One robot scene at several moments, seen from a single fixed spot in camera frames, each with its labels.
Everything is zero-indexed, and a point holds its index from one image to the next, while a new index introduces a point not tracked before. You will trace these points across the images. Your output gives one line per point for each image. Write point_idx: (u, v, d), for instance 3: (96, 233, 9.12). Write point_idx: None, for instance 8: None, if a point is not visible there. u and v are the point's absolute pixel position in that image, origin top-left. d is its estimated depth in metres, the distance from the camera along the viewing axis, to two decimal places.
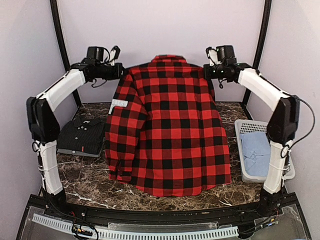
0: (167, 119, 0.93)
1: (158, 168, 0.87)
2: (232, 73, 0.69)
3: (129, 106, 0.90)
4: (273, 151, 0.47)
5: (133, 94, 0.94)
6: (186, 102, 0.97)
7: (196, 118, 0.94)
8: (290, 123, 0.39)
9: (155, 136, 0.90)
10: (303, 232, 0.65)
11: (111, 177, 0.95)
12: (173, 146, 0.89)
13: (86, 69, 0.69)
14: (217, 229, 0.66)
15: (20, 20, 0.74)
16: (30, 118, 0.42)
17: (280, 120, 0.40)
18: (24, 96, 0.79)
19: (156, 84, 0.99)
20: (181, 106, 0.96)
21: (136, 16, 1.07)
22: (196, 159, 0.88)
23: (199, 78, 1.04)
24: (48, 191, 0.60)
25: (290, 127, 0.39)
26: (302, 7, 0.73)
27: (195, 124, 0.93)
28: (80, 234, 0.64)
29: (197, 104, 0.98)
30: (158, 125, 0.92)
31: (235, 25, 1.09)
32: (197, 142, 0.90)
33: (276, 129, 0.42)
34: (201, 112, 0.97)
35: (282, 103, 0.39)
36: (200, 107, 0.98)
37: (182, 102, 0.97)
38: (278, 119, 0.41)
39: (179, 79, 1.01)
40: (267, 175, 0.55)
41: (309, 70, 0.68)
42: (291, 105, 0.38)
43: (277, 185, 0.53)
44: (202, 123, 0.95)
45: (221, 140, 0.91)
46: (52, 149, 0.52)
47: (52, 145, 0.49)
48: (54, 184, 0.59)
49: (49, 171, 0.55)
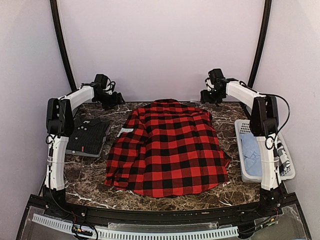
0: (164, 134, 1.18)
1: (159, 171, 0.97)
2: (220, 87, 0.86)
3: (134, 131, 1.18)
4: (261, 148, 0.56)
5: (137, 122, 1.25)
6: (180, 122, 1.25)
7: (190, 132, 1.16)
8: (266, 117, 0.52)
9: (155, 147, 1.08)
10: (303, 232, 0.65)
11: (107, 183, 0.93)
12: (170, 152, 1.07)
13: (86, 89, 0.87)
14: (217, 229, 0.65)
15: (20, 20, 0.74)
16: (50, 116, 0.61)
17: (259, 114, 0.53)
18: (24, 96, 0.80)
19: (155, 114, 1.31)
20: (176, 126, 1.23)
21: (136, 17, 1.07)
22: (193, 161, 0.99)
23: (189, 107, 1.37)
24: (49, 186, 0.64)
25: (269, 121, 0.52)
26: (302, 6, 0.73)
27: (189, 136, 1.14)
28: (80, 234, 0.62)
29: (190, 123, 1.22)
30: (157, 138, 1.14)
31: (234, 25, 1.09)
32: (193, 148, 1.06)
33: (256, 122, 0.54)
34: (194, 128, 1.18)
35: (257, 102, 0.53)
36: (193, 124, 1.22)
37: (177, 123, 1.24)
38: (256, 115, 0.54)
39: (172, 109, 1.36)
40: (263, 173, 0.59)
41: (309, 70, 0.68)
42: (261, 104, 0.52)
43: (272, 180, 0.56)
44: (196, 135, 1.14)
45: (215, 147, 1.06)
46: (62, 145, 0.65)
47: (63, 140, 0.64)
48: (58, 179, 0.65)
49: (56, 165, 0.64)
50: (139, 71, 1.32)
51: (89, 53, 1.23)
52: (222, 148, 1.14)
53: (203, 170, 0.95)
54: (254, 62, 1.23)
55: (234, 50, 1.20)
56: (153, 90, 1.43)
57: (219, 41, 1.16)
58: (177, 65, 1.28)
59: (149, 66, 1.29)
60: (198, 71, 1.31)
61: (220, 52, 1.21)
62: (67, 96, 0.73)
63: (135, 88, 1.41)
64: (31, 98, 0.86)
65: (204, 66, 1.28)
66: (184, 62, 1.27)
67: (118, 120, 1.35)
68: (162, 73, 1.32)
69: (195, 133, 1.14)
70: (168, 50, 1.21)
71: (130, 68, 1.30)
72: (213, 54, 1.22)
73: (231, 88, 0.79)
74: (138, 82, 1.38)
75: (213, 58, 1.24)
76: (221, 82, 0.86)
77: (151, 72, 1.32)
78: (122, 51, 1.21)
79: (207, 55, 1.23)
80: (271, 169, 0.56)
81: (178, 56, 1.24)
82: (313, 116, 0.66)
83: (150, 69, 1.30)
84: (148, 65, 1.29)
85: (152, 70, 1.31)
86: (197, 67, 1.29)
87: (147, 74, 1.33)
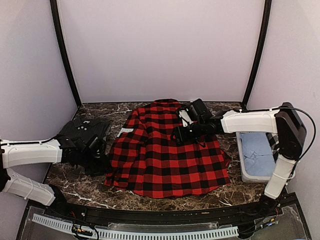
0: (165, 138, 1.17)
1: (159, 175, 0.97)
2: (213, 128, 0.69)
3: (134, 131, 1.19)
4: (282, 167, 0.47)
5: (137, 123, 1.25)
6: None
7: None
8: (297, 133, 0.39)
9: (155, 149, 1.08)
10: (302, 232, 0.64)
11: (107, 183, 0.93)
12: (170, 157, 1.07)
13: (69, 149, 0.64)
14: (217, 229, 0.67)
15: (20, 20, 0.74)
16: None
17: (285, 134, 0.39)
18: (24, 96, 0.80)
19: (156, 116, 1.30)
20: None
21: (135, 16, 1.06)
22: (192, 168, 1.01)
23: None
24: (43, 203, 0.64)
25: (300, 137, 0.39)
26: (302, 6, 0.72)
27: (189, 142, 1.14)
28: (80, 234, 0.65)
29: None
30: (158, 141, 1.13)
31: (234, 24, 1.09)
32: (192, 155, 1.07)
33: (287, 144, 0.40)
34: None
35: (278, 120, 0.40)
36: None
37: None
38: (284, 138, 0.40)
39: (172, 111, 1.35)
40: (269, 184, 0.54)
41: (309, 70, 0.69)
42: (285, 118, 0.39)
43: (279, 191, 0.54)
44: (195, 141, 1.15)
45: (215, 151, 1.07)
46: (19, 184, 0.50)
47: (12, 184, 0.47)
48: (44, 200, 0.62)
49: (30, 196, 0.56)
50: (139, 71, 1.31)
51: (89, 53, 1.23)
52: (222, 148, 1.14)
53: (202, 176, 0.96)
54: (254, 61, 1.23)
55: (234, 50, 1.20)
56: (153, 90, 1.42)
57: (219, 41, 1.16)
58: (177, 65, 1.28)
59: (149, 66, 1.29)
60: (198, 71, 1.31)
61: (220, 52, 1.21)
62: (9, 144, 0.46)
63: (135, 88, 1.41)
64: (31, 98, 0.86)
65: (204, 66, 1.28)
66: (184, 62, 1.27)
67: (118, 120, 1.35)
68: (162, 73, 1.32)
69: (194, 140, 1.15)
70: (168, 50, 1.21)
71: (130, 68, 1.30)
72: (213, 54, 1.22)
73: (228, 122, 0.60)
74: (138, 82, 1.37)
75: (213, 58, 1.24)
76: (212, 122, 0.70)
77: (151, 72, 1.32)
78: (122, 51, 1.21)
79: (207, 55, 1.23)
80: (283, 184, 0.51)
81: (178, 56, 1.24)
82: (313, 116, 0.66)
83: (150, 69, 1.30)
84: (147, 66, 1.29)
85: (152, 70, 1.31)
86: (197, 67, 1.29)
87: (146, 74, 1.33)
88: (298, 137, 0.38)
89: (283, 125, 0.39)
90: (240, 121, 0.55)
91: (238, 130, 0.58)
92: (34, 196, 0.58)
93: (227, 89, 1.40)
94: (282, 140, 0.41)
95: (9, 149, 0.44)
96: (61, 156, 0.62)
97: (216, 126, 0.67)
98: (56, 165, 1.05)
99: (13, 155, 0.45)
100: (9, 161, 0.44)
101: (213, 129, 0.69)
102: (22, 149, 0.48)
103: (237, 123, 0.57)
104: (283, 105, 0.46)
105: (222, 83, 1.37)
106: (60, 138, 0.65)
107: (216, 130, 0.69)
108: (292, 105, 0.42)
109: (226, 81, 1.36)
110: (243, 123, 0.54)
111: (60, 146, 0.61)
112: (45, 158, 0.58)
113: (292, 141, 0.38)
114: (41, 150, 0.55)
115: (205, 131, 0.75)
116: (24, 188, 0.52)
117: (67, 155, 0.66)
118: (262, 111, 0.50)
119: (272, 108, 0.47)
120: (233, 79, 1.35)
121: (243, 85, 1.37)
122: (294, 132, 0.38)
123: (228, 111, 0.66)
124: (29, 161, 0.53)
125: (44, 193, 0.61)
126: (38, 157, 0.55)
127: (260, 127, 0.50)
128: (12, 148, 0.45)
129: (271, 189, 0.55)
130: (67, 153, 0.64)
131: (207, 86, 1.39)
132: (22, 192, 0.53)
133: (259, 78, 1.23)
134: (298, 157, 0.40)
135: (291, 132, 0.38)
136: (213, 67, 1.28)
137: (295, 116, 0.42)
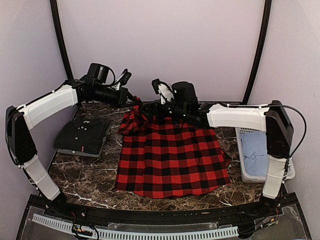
0: (165, 139, 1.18)
1: (159, 176, 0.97)
2: (198, 121, 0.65)
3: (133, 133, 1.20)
4: (273, 166, 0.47)
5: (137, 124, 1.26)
6: (180, 128, 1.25)
7: (189, 138, 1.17)
8: (285, 132, 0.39)
9: (155, 151, 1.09)
10: (303, 232, 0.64)
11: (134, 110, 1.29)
12: (170, 157, 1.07)
13: (81, 88, 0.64)
14: (217, 229, 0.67)
15: (20, 20, 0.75)
16: (9, 131, 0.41)
17: (274, 133, 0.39)
18: (24, 96, 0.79)
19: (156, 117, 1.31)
20: (176, 131, 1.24)
21: (135, 17, 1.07)
22: (192, 168, 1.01)
23: None
24: (45, 197, 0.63)
25: (288, 137, 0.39)
26: (302, 7, 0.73)
27: (189, 142, 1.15)
28: (80, 234, 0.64)
29: (191, 129, 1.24)
30: (157, 142, 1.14)
31: (234, 24, 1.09)
32: (192, 155, 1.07)
33: (275, 143, 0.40)
34: (195, 133, 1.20)
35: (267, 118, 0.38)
36: (193, 130, 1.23)
37: (177, 128, 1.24)
38: (273, 135, 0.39)
39: None
40: (266, 183, 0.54)
41: (309, 71, 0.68)
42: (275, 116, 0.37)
43: (277, 190, 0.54)
44: (195, 140, 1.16)
45: (215, 151, 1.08)
46: (37, 165, 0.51)
47: (33, 160, 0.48)
48: (48, 192, 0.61)
49: (40, 184, 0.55)
50: (139, 71, 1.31)
51: (90, 53, 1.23)
52: (222, 148, 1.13)
53: (202, 176, 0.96)
54: (254, 61, 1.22)
55: (234, 50, 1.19)
56: (152, 90, 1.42)
57: (219, 41, 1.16)
58: (177, 64, 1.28)
59: (149, 66, 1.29)
60: (198, 71, 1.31)
61: (220, 51, 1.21)
62: (26, 104, 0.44)
63: (135, 88, 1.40)
64: (31, 97, 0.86)
65: (204, 66, 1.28)
66: (184, 62, 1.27)
67: (118, 120, 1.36)
68: (161, 73, 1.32)
69: (195, 140, 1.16)
70: (168, 50, 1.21)
71: (130, 67, 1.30)
72: (213, 54, 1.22)
73: (214, 116, 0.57)
74: (138, 82, 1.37)
75: (213, 57, 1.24)
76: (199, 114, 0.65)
77: (151, 72, 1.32)
78: (122, 51, 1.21)
79: (207, 55, 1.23)
80: (278, 183, 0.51)
81: (177, 56, 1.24)
82: (313, 116, 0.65)
83: (150, 69, 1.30)
84: (147, 66, 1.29)
85: (152, 70, 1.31)
86: (197, 67, 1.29)
87: (146, 74, 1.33)
88: (286, 137, 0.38)
89: (273, 125, 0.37)
90: (228, 116, 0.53)
91: (223, 124, 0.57)
92: (42, 186, 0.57)
93: (226, 90, 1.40)
94: (270, 139, 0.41)
95: (28, 110, 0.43)
96: (76, 97, 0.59)
97: (201, 119, 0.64)
98: (56, 165, 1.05)
99: (34, 114, 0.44)
100: (33, 120, 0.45)
101: (197, 123, 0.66)
102: (39, 104, 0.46)
103: (224, 117, 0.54)
104: (273, 103, 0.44)
105: (223, 82, 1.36)
106: (69, 81, 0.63)
107: (200, 124, 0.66)
108: (280, 103, 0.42)
109: (226, 81, 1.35)
110: (230, 119, 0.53)
111: (72, 87, 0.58)
112: (64, 105, 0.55)
113: (280, 142, 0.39)
114: (55, 99, 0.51)
115: (189, 122, 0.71)
116: (41, 169, 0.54)
117: (82, 94, 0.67)
118: (250, 109, 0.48)
119: (261, 106, 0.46)
120: (233, 80, 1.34)
121: (243, 85, 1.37)
122: (283, 133, 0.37)
123: (214, 105, 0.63)
124: (51, 112, 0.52)
125: (50, 185, 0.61)
126: (55, 105, 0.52)
127: (246, 124, 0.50)
128: (31, 108, 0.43)
129: (268, 190, 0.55)
130: (81, 92, 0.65)
131: (207, 86, 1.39)
132: (38, 175, 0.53)
133: (260, 78, 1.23)
134: (284, 154, 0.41)
135: (281, 132, 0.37)
136: (213, 67, 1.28)
137: (283, 115, 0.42)
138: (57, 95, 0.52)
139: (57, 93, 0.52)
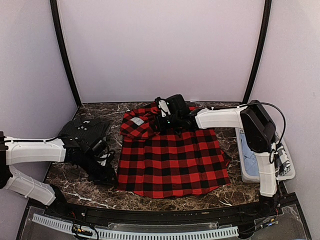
0: (165, 139, 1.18)
1: (159, 176, 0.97)
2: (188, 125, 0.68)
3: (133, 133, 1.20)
4: (261, 162, 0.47)
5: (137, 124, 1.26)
6: None
7: (189, 138, 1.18)
8: (263, 128, 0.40)
9: (155, 151, 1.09)
10: (303, 232, 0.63)
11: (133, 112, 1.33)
12: (170, 157, 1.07)
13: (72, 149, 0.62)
14: (217, 229, 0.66)
15: (20, 19, 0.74)
16: None
17: (251, 130, 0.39)
18: (23, 97, 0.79)
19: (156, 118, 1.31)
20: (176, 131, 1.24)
21: (135, 17, 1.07)
22: (192, 168, 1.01)
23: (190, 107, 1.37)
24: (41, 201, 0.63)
25: (266, 132, 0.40)
26: (302, 7, 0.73)
27: (189, 142, 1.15)
28: (80, 234, 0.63)
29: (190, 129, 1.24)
30: (157, 142, 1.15)
31: (234, 24, 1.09)
32: (192, 155, 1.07)
33: (254, 138, 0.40)
34: (195, 133, 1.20)
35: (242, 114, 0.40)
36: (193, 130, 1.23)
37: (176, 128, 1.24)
38: (250, 133, 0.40)
39: None
40: (262, 183, 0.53)
41: (309, 71, 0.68)
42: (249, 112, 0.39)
43: (274, 187, 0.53)
44: (195, 140, 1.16)
45: (215, 151, 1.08)
46: (20, 184, 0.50)
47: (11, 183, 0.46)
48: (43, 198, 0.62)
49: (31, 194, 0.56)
50: (139, 71, 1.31)
51: (89, 53, 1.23)
52: (222, 148, 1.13)
53: (202, 176, 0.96)
54: (254, 61, 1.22)
55: (234, 50, 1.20)
56: (152, 90, 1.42)
57: (218, 41, 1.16)
58: (177, 65, 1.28)
59: (149, 66, 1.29)
60: (198, 71, 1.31)
61: (219, 51, 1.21)
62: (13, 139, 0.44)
63: (134, 88, 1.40)
64: (30, 97, 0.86)
65: (203, 66, 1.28)
66: (184, 62, 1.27)
67: (118, 120, 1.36)
68: (161, 73, 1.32)
69: (194, 140, 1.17)
70: (168, 50, 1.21)
71: (130, 68, 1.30)
72: (213, 54, 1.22)
73: (202, 118, 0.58)
74: (138, 82, 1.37)
75: (213, 57, 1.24)
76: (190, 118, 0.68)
77: (151, 72, 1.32)
78: (122, 51, 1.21)
79: (207, 55, 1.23)
80: (273, 179, 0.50)
81: (177, 56, 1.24)
82: (313, 116, 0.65)
83: (149, 69, 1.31)
84: (146, 66, 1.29)
85: (152, 70, 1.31)
86: (197, 67, 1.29)
87: (146, 74, 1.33)
88: (264, 133, 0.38)
89: (249, 121, 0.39)
90: (213, 118, 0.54)
91: (211, 126, 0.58)
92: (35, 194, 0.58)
93: (226, 90, 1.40)
94: (249, 135, 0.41)
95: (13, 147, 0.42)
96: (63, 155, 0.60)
97: (191, 122, 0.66)
98: (56, 165, 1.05)
99: (18, 153, 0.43)
100: (13, 158, 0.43)
101: (189, 126, 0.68)
102: (27, 147, 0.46)
103: (209, 119, 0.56)
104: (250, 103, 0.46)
105: (222, 83, 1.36)
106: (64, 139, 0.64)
107: (191, 127, 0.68)
108: (257, 101, 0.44)
109: (226, 81, 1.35)
110: (214, 120, 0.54)
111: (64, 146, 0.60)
112: (46, 158, 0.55)
113: (258, 136, 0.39)
114: (43, 149, 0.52)
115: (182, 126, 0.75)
116: (26, 184, 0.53)
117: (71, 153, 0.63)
118: (230, 108, 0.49)
119: (240, 105, 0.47)
120: (233, 80, 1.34)
121: (243, 85, 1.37)
122: (258, 128, 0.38)
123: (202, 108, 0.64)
124: (33, 159, 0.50)
125: (44, 192, 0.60)
126: (40, 155, 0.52)
127: (227, 124, 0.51)
128: (17, 146, 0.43)
129: (264, 188, 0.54)
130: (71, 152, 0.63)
131: (207, 87, 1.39)
132: (26, 189, 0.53)
133: (260, 78, 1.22)
134: (264, 149, 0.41)
135: (256, 128, 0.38)
136: (213, 67, 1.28)
137: (261, 113, 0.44)
138: (46, 146, 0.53)
139: (47, 145, 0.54)
